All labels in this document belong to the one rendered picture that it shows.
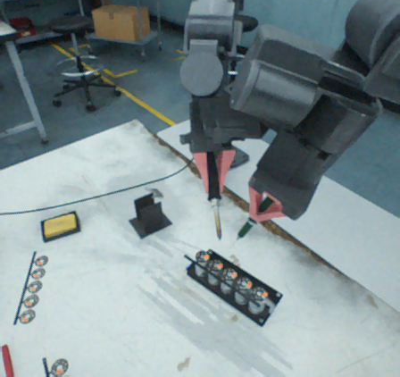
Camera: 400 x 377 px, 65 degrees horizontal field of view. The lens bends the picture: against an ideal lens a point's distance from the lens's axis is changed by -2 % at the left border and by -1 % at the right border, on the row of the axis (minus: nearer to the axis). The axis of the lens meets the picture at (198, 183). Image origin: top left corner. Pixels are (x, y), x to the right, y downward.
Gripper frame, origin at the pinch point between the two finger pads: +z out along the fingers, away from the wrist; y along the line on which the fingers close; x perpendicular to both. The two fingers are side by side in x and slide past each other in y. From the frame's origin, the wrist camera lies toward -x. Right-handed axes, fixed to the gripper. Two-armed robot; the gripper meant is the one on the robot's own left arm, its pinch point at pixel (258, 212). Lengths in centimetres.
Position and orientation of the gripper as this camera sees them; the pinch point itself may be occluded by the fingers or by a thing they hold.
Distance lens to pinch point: 43.4
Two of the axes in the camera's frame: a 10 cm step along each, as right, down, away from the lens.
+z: -3.0, 6.0, 7.4
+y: -5.1, 5.6, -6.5
